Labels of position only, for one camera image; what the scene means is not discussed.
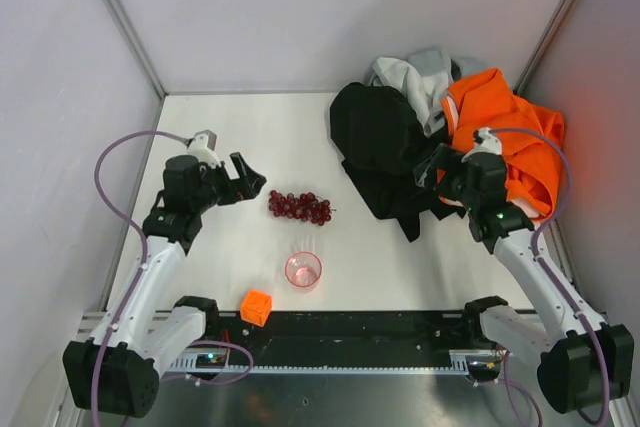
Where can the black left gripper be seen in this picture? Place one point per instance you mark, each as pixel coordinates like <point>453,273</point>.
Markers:
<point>228,184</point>

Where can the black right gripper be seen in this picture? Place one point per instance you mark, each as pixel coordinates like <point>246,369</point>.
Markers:
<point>448,167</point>

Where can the black cloth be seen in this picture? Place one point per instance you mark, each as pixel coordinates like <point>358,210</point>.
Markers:
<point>387,196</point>

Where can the orange cloth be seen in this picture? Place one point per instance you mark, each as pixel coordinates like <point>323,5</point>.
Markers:
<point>528,133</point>

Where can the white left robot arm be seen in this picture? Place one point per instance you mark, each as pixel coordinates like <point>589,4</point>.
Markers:
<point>118,369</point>

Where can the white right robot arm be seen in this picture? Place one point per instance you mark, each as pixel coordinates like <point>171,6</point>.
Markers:
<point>580,360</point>

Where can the grey white cloth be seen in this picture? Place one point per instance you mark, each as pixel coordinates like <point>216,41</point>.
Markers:
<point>415,106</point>

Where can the red grape bunch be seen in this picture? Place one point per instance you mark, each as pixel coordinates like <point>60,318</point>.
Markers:
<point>306,207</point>

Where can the pink clear plastic cup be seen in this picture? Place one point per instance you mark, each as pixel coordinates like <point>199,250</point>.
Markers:
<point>303,269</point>

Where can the orange fabric cube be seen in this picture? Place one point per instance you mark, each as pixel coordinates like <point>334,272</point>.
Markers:
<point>255,308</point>

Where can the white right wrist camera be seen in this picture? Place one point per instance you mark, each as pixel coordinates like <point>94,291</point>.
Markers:
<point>484,142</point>

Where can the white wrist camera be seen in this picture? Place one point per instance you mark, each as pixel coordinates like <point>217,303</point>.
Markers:
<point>484,142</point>
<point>202,147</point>

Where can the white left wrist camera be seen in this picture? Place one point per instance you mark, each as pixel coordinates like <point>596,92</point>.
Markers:
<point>202,147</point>

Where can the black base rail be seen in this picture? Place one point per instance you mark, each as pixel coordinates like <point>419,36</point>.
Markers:
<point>344,339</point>

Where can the slotted cable duct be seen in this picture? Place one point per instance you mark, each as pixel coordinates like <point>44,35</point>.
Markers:
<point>458,363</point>

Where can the left aluminium frame post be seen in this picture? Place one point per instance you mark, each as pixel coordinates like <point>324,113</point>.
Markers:
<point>132,40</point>

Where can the aluminium frame post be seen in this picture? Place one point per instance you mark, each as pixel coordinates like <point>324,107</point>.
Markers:
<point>550,33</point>
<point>132,40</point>

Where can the right aluminium frame post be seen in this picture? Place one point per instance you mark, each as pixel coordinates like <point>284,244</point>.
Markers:
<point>550,33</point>

